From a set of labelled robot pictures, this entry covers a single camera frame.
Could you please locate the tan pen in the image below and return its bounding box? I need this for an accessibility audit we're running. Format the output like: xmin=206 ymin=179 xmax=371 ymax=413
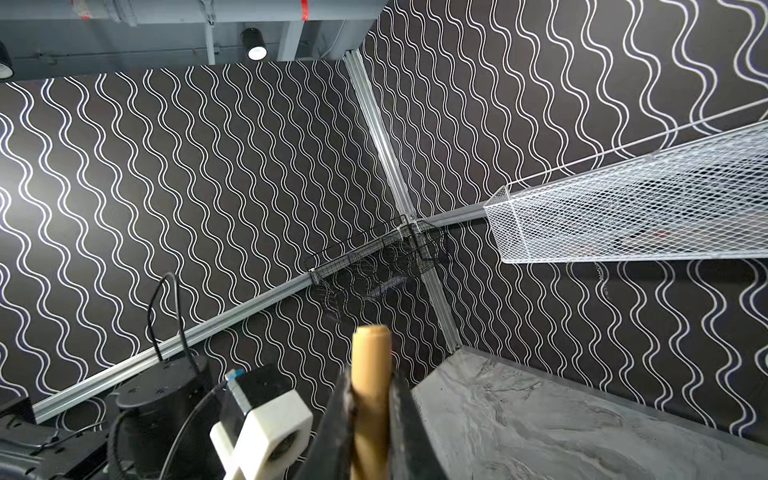
xmin=350 ymin=325 xmax=392 ymax=479

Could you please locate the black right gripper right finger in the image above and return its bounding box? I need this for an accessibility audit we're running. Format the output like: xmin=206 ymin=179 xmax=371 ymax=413
xmin=388 ymin=371 xmax=447 ymax=480

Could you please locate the white wire mesh basket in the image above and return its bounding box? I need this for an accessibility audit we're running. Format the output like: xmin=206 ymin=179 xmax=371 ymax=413
xmin=484 ymin=122 xmax=767 ymax=264

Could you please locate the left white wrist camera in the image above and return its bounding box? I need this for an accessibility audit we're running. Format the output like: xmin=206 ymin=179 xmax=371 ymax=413
xmin=209 ymin=364 xmax=313 ymax=479

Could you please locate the ceiling spot lamp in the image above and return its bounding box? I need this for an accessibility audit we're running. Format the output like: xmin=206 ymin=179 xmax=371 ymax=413
xmin=241 ymin=27 xmax=268 ymax=62

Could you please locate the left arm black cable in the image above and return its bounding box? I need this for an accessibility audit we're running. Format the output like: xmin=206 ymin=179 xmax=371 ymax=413
xmin=146 ymin=271 xmax=241 ymax=480

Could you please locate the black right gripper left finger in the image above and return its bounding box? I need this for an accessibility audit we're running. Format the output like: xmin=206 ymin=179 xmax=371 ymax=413
xmin=293 ymin=366 xmax=354 ymax=480

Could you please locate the aluminium horizontal back bar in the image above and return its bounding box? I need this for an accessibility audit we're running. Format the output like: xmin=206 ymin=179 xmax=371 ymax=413
xmin=419 ymin=95 xmax=768 ymax=229

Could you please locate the aluminium corner post left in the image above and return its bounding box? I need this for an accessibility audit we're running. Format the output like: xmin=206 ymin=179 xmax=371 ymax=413
xmin=343 ymin=50 xmax=417 ymax=221

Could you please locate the aluminium left side bar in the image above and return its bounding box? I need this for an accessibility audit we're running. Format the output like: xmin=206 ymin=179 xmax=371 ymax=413
xmin=32 ymin=224 xmax=415 ymax=424

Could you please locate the black wire basket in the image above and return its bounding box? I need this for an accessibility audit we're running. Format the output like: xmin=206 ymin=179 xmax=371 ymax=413
xmin=300 ymin=215 xmax=448 ymax=309

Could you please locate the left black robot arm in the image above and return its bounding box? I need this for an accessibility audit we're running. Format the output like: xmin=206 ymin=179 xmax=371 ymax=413
xmin=1 ymin=355 xmax=224 ymax=479

